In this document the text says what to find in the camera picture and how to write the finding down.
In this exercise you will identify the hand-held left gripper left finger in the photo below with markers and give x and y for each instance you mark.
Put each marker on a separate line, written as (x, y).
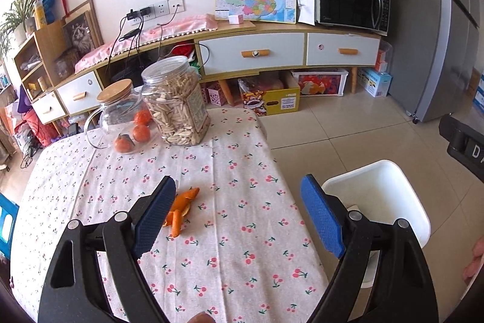
(155, 217)

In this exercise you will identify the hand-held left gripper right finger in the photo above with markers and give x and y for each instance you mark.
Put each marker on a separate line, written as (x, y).
(323, 221)

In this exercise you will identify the orange peel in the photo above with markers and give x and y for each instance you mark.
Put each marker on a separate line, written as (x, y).
(179, 207)

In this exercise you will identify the white plastic bin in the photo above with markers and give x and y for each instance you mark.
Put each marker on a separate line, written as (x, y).
(378, 190)

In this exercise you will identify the person's left hand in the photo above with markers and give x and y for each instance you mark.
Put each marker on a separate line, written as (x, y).
(203, 319)

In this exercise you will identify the person's right hand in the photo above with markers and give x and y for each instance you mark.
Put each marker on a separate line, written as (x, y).
(475, 264)

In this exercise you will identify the blue white water carton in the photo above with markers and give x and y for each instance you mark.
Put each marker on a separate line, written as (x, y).
(479, 98)

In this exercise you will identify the brown cardboard box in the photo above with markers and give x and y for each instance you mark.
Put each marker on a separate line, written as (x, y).
(474, 79)

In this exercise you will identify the cherry print tablecloth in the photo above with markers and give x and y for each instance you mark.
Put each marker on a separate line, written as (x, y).
(227, 194)

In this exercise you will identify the orange mandarin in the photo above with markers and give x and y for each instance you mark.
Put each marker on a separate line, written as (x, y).
(143, 116)
(124, 144)
(141, 133)

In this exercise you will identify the clear plastic seed jar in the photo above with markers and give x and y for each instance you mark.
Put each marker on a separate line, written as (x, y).
(177, 107)

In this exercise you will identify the glass pitcher wooden lid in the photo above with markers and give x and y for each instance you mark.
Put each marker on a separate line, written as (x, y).
(113, 111)

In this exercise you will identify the grey refrigerator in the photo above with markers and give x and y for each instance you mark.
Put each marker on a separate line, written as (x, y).
(416, 43)

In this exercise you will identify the red white small box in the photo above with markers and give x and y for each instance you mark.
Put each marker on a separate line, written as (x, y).
(382, 60)

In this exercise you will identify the yellow cardboard box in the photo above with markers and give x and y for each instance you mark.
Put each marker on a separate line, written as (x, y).
(276, 101)

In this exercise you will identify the pink perforated box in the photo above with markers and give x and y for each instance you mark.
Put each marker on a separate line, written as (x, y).
(204, 95)
(217, 94)

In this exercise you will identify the white box rabbit print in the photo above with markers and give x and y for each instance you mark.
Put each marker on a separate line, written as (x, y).
(317, 82)

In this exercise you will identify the red mesh bag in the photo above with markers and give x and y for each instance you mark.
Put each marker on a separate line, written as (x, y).
(37, 126)

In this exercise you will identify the blue plastic stool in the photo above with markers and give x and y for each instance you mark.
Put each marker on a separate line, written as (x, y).
(5, 222)

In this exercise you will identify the clear plastic bag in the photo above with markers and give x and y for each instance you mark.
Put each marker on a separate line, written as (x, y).
(261, 84)

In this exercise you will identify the red cloth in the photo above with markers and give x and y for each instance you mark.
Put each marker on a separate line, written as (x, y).
(183, 50)

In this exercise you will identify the dark snack jar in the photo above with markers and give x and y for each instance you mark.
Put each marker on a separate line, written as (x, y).
(64, 65)

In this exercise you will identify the black power adapter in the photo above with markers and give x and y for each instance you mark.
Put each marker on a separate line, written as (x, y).
(130, 32)

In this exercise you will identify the black microwave oven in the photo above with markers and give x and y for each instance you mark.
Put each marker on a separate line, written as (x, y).
(348, 1)

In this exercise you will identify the pink fringed cloth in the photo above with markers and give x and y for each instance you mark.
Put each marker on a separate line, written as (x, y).
(181, 24)

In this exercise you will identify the framed cat picture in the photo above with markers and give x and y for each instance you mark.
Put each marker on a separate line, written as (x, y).
(81, 33)

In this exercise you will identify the long wooden cabinet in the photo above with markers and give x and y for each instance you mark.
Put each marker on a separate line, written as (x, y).
(264, 27)

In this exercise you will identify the black plug charger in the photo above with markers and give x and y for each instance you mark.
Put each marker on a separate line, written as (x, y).
(134, 14)

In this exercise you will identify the wooden shelf unit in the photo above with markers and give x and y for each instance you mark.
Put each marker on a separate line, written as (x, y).
(49, 39)

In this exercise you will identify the small white pink cube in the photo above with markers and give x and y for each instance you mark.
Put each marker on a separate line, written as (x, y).
(236, 19)

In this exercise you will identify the blue ornament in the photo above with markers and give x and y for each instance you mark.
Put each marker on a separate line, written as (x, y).
(49, 7)

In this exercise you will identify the yellow bottle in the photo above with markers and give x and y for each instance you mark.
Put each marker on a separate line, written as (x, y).
(37, 12)

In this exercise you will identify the green potted plant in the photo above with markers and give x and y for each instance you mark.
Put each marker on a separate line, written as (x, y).
(19, 12)

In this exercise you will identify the white wall socket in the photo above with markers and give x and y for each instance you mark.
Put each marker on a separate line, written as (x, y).
(177, 5)
(148, 11)
(160, 8)

